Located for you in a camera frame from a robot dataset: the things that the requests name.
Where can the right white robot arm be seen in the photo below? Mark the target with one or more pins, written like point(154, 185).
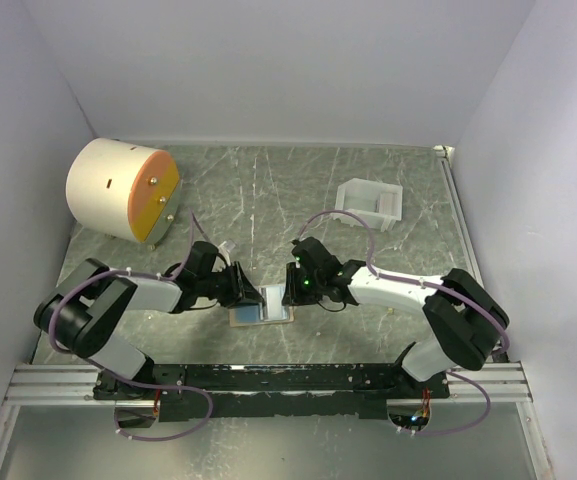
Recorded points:
point(466, 323)

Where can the beige leather card holder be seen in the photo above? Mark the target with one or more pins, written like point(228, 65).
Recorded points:
point(270, 313)

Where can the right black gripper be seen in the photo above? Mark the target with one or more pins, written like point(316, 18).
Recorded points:
point(292, 295)

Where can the white card tray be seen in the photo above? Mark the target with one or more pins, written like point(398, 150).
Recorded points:
point(359, 196)

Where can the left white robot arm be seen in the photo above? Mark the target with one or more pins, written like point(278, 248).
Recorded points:
point(81, 314)

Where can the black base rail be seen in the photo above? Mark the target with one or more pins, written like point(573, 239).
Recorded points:
point(264, 391)

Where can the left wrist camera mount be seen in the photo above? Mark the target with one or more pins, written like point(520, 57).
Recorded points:
point(225, 249)

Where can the cream cylinder with orange face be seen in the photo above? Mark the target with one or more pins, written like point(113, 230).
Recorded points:
point(123, 190)

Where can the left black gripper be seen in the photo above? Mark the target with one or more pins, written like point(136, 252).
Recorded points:
point(242, 290)

